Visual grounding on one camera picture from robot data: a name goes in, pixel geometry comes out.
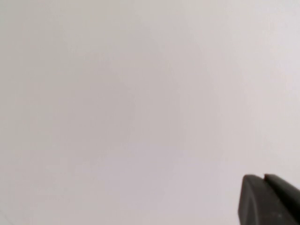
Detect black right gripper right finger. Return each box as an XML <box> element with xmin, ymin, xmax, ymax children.
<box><xmin>264</xmin><ymin>173</ymin><xmax>300</xmax><ymax>225</ymax></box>

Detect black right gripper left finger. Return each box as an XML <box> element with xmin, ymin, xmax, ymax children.
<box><xmin>238</xmin><ymin>174</ymin><xmax>296</xmax><ymax>225</ymax></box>

